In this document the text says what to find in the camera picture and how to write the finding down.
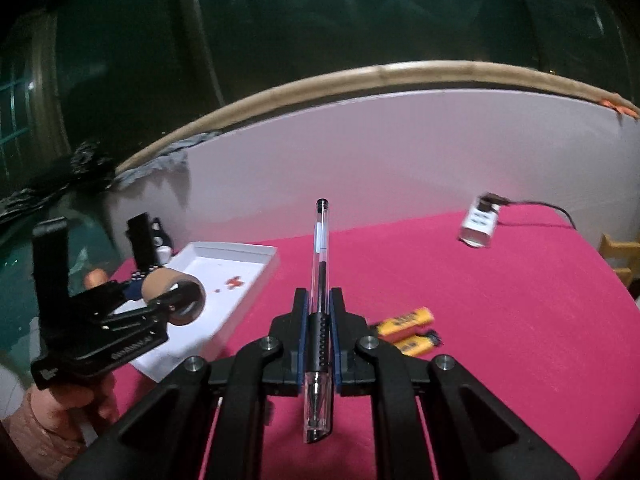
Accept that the yellow lighter black cap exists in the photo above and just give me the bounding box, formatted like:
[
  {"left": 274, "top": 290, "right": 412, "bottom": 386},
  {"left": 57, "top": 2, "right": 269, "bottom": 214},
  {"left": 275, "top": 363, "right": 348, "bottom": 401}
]
[{"left": 394, "top": 330, "right": 442, "bottom": 356}]

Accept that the brown packing tape roll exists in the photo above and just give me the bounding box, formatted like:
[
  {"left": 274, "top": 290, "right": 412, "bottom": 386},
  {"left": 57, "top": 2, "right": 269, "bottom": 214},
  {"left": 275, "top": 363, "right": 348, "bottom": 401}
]
[{"left": 141, "top": 268, "right": 206, "bottom": 326}]

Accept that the yellow lighter with keychain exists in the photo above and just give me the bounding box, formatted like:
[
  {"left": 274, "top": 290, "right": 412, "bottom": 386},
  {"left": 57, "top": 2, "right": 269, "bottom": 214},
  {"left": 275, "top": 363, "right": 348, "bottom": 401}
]
[{"left": 370, "top": 307, "right": 434, "bottom": 342}]

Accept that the clear black gel pen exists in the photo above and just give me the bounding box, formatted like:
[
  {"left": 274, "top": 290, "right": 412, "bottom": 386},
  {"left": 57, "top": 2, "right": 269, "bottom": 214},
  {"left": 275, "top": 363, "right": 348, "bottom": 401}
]
[{"left": 304, "top": 198, "right": 334, "bottom": 444}]

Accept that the left hand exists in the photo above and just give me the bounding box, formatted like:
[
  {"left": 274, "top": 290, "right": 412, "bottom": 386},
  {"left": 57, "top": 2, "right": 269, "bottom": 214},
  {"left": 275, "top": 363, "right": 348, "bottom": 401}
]
[{"left": 0, "top": 268, "right": 122, "bottom": 480}]

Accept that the black cat phone stand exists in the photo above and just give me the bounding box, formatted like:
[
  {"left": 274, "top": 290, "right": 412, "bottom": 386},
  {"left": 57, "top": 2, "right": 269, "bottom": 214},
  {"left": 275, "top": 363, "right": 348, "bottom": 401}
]
[{"left": 126, "top": 212, "right": 174, "bottom": 276}]

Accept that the white cardboard box lid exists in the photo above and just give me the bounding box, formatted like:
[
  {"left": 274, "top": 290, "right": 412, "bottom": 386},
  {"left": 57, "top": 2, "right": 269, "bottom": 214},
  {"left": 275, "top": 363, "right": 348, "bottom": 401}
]
[{"left": 131, "top": 242, "right": 279, "bottom": 382}]

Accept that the white power strip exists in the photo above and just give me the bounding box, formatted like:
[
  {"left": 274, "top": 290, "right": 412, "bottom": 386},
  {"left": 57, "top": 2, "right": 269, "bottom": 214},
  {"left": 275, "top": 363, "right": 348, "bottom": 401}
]
[{"left": 458, "top": 197, "right": 500, "bottom": 248}]

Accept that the wooden chair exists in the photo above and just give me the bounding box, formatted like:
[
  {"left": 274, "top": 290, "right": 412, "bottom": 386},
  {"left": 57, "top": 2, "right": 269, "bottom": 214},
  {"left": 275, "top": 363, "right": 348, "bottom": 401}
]
[{"left": 598, "top": 233, "right": 640, "bottom": 287}]

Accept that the grey cloth on rail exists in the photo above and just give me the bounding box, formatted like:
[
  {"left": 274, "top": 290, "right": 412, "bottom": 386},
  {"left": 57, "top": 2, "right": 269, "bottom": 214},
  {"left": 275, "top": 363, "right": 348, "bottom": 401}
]
[{"left": 111, "top": 131, "right": 221, "bottom": 191}]

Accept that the black power cable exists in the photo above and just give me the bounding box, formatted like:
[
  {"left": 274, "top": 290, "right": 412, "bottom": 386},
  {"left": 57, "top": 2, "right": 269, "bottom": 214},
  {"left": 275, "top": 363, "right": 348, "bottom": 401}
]
[{"left": 487, "top": 192, "right": 580, "bottom": 231}]

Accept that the bamboo rail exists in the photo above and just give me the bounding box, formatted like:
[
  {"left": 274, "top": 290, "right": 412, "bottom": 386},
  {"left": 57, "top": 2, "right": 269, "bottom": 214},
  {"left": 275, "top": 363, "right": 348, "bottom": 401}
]
[{"left": 115, "top": 61, "right": 639, "bottom": 176}]

